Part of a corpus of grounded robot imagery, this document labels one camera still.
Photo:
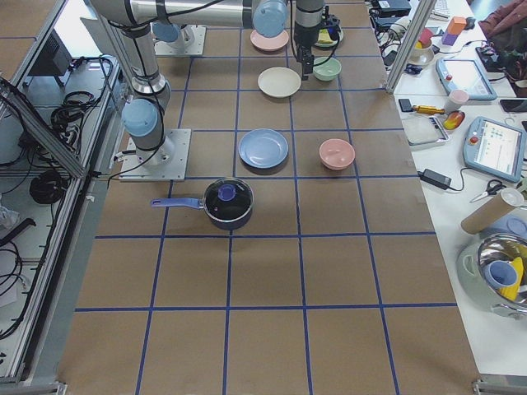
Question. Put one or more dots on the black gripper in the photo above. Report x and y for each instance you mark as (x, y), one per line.
(302, 38)

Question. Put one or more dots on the blue plate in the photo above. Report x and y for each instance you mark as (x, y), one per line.
(263, 148)

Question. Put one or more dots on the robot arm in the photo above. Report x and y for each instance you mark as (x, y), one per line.
(131, 23)
(268, 18)

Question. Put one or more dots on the green bowl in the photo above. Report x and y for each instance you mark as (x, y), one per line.
(326, 69)

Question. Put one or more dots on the brown bread slice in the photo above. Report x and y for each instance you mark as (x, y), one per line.
(324, 38)

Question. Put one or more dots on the cream plate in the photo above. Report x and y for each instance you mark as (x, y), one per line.
(279, 82)

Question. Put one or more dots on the pink plate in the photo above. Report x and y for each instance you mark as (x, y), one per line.
(269, 44)

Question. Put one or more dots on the pink bowl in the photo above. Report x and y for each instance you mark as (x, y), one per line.
(336, 154)

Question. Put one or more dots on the white bowl with fruit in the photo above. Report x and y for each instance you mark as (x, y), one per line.
(422, 52)

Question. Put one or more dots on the silver kitchen scale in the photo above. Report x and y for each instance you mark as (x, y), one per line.
(424, 131)

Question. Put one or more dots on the purple orange toy block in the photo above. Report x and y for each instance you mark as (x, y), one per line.
(453, 30)

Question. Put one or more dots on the white paper cup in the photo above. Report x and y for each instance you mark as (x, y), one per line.
(455, 100)

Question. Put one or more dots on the red yellow mango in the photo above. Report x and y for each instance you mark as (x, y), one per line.
(453, 120)

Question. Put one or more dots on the upper teach pendant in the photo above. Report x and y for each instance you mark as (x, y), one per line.
(465, 75)

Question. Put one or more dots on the teach pendant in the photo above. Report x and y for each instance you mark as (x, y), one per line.
(495, 148)
(465, 75)

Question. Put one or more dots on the glass pot lid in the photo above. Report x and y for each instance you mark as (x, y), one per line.
(228, 199)

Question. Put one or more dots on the dark blue pot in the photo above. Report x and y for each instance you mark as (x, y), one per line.
(198, 204)

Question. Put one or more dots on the black power adapter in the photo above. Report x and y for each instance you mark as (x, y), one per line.
(435, 179)

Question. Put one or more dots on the lower teach pendant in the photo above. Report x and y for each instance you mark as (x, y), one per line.
(495, 148)

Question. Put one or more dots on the cardboard tube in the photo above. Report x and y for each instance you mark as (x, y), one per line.
(507, 200)

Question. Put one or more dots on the steel mixing bowl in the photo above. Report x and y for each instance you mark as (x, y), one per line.
(508, 301)

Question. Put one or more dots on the blue cup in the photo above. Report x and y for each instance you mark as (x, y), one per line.
(500, 274)

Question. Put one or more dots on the aluminium frame post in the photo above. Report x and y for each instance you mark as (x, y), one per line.
(416, 26)

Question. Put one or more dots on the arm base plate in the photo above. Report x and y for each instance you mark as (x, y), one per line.
(169, 163)
(178, 41)

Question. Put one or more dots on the orange screwdriver handle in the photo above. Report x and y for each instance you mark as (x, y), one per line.
(430, 110)

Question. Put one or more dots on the black handled scissors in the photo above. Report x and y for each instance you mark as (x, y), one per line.
(494, 186)

